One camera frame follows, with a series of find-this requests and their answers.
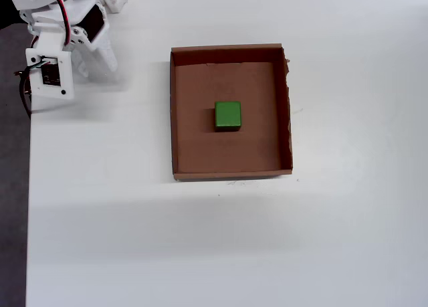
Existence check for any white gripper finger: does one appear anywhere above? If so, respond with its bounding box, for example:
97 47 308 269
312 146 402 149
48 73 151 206
92 39 118 74
70 48 90 80

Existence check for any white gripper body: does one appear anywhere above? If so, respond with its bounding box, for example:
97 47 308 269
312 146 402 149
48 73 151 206
19 3 110 53

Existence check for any green cube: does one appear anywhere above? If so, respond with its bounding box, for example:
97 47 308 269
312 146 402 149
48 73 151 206
213 100 242 133

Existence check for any red servo cable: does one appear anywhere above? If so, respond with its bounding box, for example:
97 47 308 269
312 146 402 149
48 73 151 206
49 0 73 46

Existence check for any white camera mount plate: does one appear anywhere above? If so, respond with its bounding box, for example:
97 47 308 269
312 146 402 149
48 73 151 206
25 47 75 101

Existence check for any brown cardboard box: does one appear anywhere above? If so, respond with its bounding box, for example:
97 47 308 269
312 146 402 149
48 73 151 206
169 43 295 183

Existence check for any black camera cable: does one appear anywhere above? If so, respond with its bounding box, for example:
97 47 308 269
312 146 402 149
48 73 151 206
13 62 51 118

